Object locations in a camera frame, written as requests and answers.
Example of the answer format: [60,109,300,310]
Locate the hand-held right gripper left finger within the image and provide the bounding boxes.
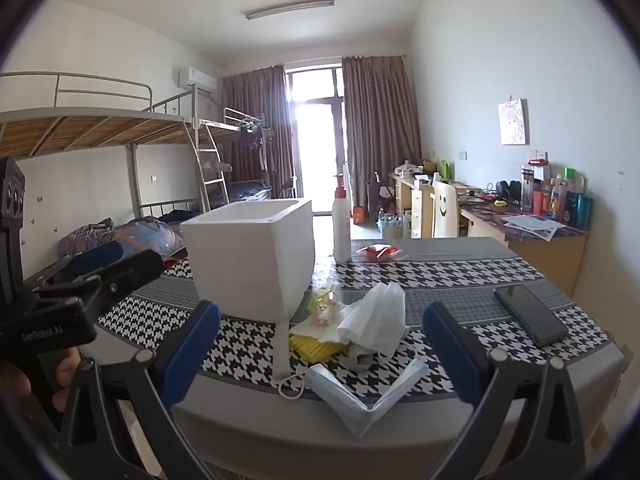
[52,300,223,480]

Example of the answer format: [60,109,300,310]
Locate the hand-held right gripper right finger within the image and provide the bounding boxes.
[421,301,588,480]

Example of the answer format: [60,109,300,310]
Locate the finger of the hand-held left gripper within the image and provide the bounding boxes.
[35,249,164,311]
[25,241,125,296]

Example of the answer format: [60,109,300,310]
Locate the white foam box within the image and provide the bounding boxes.
[180,199,317,322]

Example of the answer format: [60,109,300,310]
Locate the blue face mask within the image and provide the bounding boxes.
[277,360,430,438]

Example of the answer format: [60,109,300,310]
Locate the yellow foam net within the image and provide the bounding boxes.
[289,334,351,363]

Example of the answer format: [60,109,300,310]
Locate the green plastic-wrapped bun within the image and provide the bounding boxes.
[307,287,343,328]

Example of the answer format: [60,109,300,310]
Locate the person's left hand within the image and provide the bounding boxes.
[0,346,83,411]

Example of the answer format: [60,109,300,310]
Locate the blue plaid quilt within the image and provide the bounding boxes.
[59,215,188,261]

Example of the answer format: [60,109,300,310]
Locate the houndstooth tablecloth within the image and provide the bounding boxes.
[92,236,628,456]

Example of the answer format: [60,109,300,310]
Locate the black smartphone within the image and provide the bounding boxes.
[494,284,571,348]

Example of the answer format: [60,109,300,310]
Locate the red snack packet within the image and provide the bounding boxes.
[356,243,401,261]

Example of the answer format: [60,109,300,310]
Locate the grey metal bunk bed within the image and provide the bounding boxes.
[197,107,281,206]
[0,72,231,261]

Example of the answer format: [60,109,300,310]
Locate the grey trash bin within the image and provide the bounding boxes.
[377,212,403,239]

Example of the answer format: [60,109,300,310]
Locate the wooden desk with patterned cover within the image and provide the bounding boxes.
[457,195,591,301]

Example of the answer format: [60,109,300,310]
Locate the wooden smiley chair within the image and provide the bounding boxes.
[431,180,460,239]

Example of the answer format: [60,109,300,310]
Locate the blue plaid mattress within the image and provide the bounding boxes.
[227,179,273,202]

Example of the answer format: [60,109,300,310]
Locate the wooden desk with drawers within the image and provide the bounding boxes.
[389,172,481,238]

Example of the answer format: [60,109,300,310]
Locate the printed paper sheets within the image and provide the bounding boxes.
[501,213,568,241]

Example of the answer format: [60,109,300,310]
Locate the white pump lotion bottle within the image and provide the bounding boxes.
[331,172,353,264]

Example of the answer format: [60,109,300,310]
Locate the black headphones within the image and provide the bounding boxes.
[495,179,526,201]

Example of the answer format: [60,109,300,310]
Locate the dark hanging clothes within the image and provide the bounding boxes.
[239,122,266,151]

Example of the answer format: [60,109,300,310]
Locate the row of toiletry bottles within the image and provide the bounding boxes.
[520,160,595,231]

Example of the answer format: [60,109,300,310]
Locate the white air conditioner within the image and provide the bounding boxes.
[177,66,217,93]

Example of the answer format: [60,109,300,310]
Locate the brown curtain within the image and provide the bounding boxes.
[341,54,423,211]
[220,64,296,201]

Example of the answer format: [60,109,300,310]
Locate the glass balcony door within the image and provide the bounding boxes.
[287,66,346,200]

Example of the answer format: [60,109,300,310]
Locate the ceiling tube light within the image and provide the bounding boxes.
[243,0,335,21]

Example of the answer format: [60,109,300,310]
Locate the pink cartoon wall poster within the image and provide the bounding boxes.
[497,99,529,146]

